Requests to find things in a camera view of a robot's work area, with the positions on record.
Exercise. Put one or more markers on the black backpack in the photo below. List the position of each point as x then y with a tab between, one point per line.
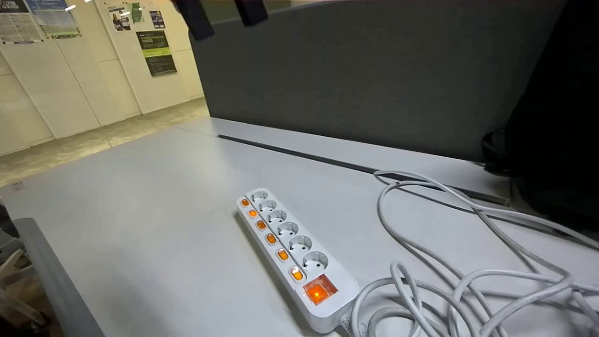
554	124

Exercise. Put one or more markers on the grey partition panel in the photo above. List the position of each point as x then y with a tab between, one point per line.
385	68

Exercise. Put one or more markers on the white text poster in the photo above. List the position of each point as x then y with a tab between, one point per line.
17	21

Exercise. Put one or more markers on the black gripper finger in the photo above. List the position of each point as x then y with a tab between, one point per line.
194	17
251	10

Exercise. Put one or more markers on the small dark photo poster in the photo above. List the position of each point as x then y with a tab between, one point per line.
120	19

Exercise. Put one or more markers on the small dark paper note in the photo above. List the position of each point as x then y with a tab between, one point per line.
157	19

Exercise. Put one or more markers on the grey desk edge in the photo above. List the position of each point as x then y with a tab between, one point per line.
56	281

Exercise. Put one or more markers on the small green paper note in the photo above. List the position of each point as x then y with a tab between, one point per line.
136	12

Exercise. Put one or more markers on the blue and green poster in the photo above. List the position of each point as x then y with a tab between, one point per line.
56	17

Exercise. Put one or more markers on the white six-socket power strip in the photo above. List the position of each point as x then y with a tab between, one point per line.
292	250

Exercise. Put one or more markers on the black and green poster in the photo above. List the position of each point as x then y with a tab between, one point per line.
155	53

